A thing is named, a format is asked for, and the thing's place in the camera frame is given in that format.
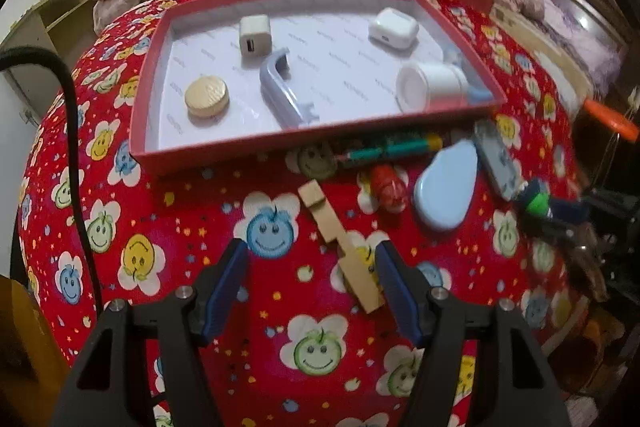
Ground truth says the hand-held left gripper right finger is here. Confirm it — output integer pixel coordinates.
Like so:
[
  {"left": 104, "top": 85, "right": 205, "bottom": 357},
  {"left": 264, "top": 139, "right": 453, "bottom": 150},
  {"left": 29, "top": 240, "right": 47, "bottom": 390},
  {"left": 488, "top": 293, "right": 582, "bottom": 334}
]
[{"left": 375, "top": 239, "right": 571, "bottom": 427}]

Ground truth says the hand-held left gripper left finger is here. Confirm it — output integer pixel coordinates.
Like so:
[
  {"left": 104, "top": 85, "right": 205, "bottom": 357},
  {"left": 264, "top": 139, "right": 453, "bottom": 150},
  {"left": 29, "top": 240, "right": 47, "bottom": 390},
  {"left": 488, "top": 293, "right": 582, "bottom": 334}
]
[{"left": 52, "top": 238, "right": 250, "bottom": 427}]

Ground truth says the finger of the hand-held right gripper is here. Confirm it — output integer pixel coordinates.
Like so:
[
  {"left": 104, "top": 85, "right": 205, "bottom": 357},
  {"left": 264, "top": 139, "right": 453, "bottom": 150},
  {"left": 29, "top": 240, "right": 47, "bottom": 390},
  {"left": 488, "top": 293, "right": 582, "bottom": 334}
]
[
  {"left": 520, "top": 217, "right": 588, "bottom": 248},
  {"left": 547, "top": 189, "right": 640, "bottom": 224}
]

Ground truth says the green cartoon figure toy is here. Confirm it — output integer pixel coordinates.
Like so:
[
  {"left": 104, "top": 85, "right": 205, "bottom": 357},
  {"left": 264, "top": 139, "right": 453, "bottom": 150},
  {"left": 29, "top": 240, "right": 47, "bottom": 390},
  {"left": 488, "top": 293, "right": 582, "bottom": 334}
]
[{"left": 517, "top": 179, "right": 553, "bottom": 219}]

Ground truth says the grey studded building plate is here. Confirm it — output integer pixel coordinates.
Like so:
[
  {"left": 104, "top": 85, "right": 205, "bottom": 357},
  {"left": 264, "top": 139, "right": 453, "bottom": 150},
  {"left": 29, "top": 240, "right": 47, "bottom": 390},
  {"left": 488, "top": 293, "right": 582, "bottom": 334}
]
[{"left": 472, "top": 119, "right": 523, "bottom": 202}]

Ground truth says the long wooden block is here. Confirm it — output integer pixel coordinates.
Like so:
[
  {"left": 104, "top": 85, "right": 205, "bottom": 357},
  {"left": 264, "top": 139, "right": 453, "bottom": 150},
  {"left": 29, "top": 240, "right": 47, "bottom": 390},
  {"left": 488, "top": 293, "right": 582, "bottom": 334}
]
[{"left": 298, "top": 179, "right": 386, "bottom": 315}]

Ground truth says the small red toy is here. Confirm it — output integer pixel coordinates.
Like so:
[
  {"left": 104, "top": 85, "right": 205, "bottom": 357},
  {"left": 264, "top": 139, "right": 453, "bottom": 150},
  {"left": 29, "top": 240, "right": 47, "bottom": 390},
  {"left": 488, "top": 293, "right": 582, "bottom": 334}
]
[{"left": 372, "top": 164, "right": 410, "bottom": 210}]

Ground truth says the light blue oval case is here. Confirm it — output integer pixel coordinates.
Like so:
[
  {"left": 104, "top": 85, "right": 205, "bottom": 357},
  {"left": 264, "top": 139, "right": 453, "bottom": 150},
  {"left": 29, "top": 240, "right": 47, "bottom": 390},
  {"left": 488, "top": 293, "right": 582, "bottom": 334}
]
[{"left": 413, "top": 139, "right": 480, "bottom": 230}]

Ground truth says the green cartoon lighter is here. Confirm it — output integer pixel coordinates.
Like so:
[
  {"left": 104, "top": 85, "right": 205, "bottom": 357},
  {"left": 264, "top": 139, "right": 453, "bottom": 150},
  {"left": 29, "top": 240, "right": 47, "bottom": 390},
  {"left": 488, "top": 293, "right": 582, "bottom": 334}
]
[{"left": 345, "top": 133, "right": 443, "bottom": 165}]

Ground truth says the white plastic cup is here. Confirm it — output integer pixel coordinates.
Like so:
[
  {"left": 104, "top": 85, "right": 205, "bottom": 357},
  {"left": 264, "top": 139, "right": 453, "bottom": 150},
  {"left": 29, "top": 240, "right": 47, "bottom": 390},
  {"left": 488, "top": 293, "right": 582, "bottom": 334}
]
[{"left": 396, "top": 59, "right": 470, "bottom": 112}]

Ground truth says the round wooden disc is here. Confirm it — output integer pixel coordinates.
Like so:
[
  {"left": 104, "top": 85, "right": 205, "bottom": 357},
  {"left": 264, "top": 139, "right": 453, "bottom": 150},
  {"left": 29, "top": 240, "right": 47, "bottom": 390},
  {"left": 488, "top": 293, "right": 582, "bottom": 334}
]
[{"left": 184, "top": 76, "right": 231, "bottom": 118}]

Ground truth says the lavender plastic handle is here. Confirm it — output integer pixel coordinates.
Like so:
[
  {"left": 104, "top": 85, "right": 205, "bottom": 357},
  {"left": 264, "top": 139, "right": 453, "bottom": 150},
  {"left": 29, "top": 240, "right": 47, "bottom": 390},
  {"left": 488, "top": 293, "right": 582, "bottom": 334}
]
[{"left": 259, "top": 48, "right": 321, "bottom": 128}]

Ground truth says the red cardboard box tray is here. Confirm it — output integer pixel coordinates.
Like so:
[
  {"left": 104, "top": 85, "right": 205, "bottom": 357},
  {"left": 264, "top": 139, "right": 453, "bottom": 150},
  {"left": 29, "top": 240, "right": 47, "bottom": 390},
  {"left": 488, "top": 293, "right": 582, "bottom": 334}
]
[{"left": 129, "top": 0, "right": 508, "bottom": 178}]

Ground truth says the white charger plug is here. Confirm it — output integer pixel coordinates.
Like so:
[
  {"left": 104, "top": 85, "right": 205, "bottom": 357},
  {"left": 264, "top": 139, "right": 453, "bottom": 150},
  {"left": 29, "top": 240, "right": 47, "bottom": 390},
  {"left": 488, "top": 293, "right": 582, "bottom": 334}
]
[{"left": 239, "top": 14, "right": 273, "bottom": 68}]

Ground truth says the white earbuds case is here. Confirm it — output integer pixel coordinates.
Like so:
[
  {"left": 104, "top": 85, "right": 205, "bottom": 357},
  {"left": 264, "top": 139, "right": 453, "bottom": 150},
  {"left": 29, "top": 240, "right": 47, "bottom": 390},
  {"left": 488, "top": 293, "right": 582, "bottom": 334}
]
[{"left": 368, "top": 8, "right": 420, "bottom": 52}]

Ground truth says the red smiley flower blanket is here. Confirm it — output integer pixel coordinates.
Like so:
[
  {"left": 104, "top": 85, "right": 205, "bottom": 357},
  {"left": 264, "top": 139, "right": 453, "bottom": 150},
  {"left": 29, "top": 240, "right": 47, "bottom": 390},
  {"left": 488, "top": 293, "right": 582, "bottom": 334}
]
[{"left": 17, "top": 0, "right": 593, "bottom": 427}]

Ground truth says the tan bed sheet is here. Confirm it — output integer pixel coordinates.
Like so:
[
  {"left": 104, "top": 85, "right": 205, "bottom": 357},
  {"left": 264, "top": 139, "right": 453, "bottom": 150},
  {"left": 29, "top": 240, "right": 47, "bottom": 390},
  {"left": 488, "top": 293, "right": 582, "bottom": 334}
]
[{"left": 490, "top": 4, "right": 591, "bottom": 108}]

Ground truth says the purple pillow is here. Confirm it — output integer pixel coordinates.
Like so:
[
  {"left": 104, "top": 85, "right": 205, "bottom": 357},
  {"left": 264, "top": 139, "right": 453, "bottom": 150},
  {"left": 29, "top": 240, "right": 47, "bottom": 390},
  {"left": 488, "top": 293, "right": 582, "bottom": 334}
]
[{"left": 530, "top": 0, "right": 628, "bottom": 102}]

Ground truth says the beige wooden shelf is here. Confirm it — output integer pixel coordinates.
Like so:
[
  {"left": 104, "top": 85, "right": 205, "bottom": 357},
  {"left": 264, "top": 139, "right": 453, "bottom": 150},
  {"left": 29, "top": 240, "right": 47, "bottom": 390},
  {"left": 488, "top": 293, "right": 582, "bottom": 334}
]
[{"left": 0, "top": 0, "right": 101, "bottom": 72}]

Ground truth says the orange plastic handle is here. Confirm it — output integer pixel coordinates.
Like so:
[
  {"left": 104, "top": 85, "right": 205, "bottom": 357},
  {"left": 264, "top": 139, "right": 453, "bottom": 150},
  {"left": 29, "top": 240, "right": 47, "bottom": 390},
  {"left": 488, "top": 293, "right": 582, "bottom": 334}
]
[{"left": 582, "top": 98, "right": 640, "bottom": 140}]

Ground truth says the black cable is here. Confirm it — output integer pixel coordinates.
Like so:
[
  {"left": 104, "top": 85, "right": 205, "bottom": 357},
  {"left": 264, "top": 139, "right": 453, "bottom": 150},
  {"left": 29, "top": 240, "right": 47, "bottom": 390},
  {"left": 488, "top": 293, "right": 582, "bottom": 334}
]
[{"left": 0, "top": 48, "right": 108, "bottom": 313}]

